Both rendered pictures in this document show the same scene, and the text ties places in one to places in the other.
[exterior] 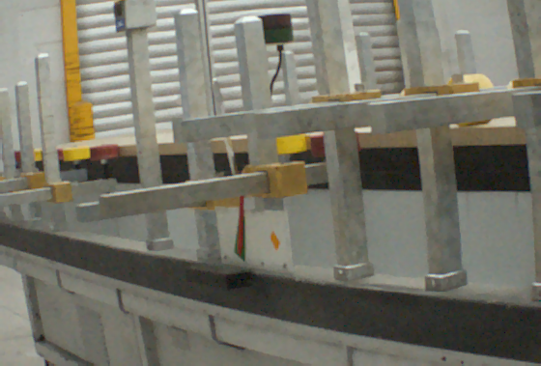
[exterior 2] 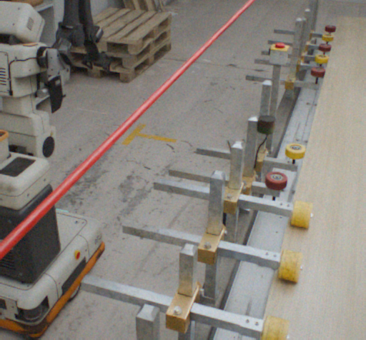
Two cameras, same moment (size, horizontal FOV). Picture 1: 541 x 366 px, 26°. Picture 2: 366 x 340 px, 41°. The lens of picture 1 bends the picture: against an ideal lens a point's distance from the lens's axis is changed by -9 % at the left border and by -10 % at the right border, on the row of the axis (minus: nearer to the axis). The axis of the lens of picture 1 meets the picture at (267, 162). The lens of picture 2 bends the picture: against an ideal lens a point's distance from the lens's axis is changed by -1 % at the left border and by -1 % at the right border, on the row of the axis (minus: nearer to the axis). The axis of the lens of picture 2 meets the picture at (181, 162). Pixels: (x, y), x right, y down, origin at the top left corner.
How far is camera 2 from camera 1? 1.49 m
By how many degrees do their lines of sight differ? 51
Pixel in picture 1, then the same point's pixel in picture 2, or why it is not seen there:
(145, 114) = (272, 101)
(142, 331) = not seen: hidden behind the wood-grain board
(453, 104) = (112, 293)
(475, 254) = not seen: hidden behind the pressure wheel
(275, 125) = (125, 229)
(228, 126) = (172, 189)
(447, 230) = (209, 282)
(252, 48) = (249, 132)
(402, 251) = not seen: hidden behind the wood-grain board
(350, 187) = (230, 221)
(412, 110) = (93, 288)
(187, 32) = (264, 93)
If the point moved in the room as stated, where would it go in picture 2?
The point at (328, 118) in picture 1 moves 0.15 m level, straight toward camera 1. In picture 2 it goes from (146, 234) to (104, 257)
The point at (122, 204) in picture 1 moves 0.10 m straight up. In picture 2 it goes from (175, 173) to (175, 151)
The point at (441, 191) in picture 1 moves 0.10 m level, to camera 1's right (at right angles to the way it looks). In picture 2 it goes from (207, 269) to (233, 286)
